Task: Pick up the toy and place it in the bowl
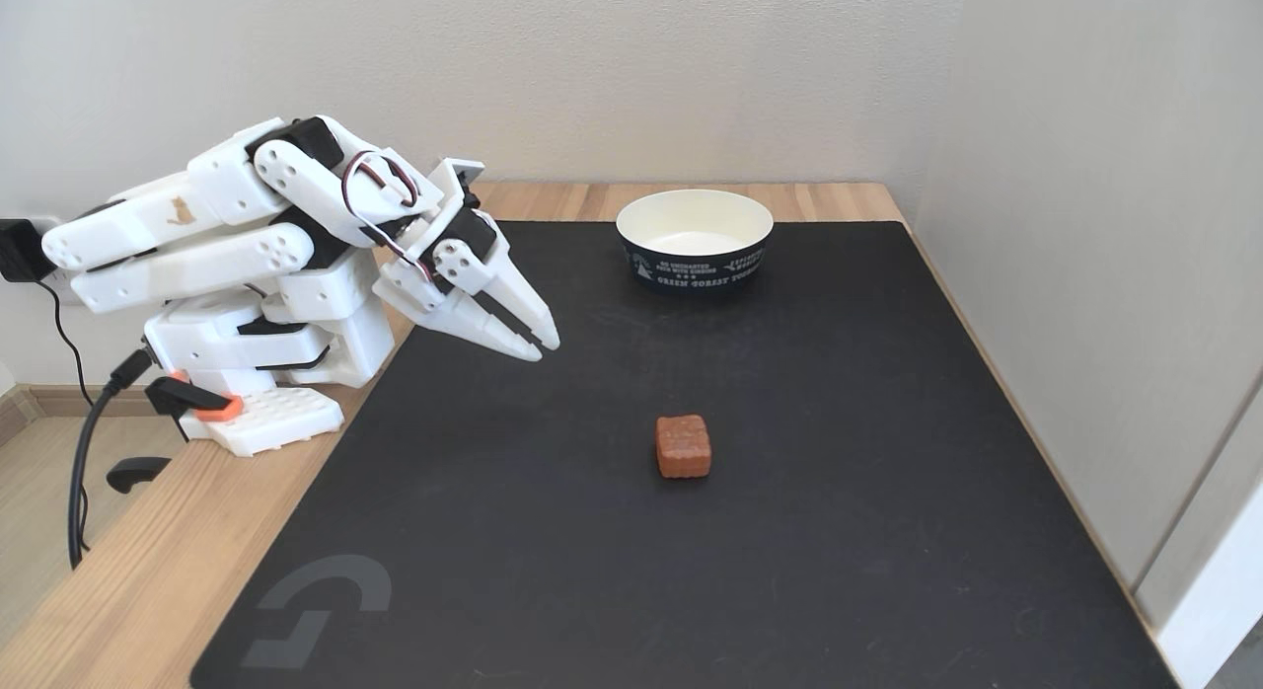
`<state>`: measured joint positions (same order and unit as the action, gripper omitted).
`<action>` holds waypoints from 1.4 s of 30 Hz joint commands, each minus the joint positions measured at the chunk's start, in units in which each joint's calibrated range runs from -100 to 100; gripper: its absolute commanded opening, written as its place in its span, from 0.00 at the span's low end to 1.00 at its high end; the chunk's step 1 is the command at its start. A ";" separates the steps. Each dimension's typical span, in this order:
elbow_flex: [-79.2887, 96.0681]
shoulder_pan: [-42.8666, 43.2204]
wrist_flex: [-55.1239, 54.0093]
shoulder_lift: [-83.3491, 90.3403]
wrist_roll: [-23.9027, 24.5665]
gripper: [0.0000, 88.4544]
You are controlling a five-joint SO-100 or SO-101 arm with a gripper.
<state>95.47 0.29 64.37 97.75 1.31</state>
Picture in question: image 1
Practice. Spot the brown block toy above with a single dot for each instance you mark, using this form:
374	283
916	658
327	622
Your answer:
683	447

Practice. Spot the white bowl dark printed band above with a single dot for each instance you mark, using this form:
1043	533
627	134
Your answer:
696	265

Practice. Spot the black and orange clamp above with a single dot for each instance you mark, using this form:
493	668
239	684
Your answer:
202	401

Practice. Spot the black desk mat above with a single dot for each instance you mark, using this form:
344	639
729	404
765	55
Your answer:
691	551

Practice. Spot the black power adapter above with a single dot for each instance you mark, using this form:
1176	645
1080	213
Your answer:
20	250

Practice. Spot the white door frame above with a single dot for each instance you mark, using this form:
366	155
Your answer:
1219	590

